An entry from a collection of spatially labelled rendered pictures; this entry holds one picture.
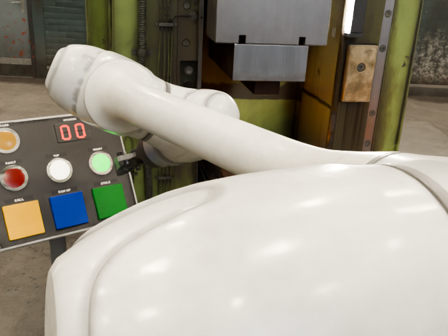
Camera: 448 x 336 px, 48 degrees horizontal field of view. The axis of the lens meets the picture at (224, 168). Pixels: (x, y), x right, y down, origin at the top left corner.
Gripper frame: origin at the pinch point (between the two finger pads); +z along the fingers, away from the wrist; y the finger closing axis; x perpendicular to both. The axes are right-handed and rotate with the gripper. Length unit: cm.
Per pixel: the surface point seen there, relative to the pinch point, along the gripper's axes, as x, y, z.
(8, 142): 11.4, -19.7, 12.8
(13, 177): 3.6, -20.2, 12.8
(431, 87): 74, 635, 326
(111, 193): -4.3, 0.5, 12.5
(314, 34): 23, 54, -13
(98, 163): 3.5, -0.8, 12.8
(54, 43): 265, 185, 582
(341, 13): 32, 74, -7
